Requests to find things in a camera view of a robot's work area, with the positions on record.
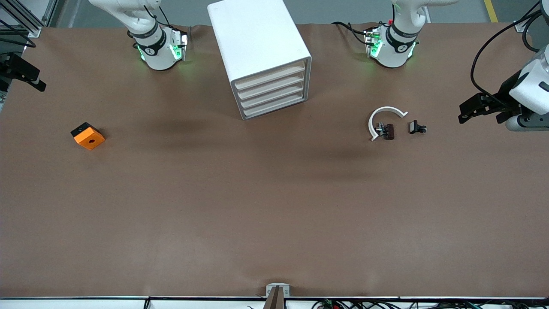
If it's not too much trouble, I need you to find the orange and black square block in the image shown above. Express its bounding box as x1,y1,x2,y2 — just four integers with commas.
71,122,106,151

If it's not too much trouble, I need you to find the white curved plastic arc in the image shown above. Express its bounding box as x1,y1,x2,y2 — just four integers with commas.
369,106,408,142

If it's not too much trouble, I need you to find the grey base connector box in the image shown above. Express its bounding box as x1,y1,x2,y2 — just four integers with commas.
169,27,190,61
365,27,383,59

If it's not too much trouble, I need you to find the brown table mat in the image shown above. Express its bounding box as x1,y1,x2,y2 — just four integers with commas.
0,22,549,299

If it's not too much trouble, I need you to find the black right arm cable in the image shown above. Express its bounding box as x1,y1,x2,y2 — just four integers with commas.
0,19,37,48

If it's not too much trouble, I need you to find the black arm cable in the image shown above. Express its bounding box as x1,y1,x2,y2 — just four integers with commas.
470,0,549,100
0,19,37,48

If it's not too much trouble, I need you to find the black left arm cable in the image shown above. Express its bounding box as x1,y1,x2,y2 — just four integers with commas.
470,0,549,100

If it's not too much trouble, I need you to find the aluminium frame profile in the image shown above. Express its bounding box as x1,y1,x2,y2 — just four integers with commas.
0,0,59,38
514,8,542,33

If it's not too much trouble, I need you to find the black base cable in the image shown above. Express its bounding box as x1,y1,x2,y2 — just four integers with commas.
332,21,370,46

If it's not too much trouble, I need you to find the white table edge rail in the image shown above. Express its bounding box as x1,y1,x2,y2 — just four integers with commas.
0,297,549,309

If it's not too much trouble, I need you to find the tangled cable bundle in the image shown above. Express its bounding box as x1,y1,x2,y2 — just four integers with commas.
311,299,549,309

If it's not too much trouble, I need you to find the grey metal bracket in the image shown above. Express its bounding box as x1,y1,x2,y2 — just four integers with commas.
266,283,291,297

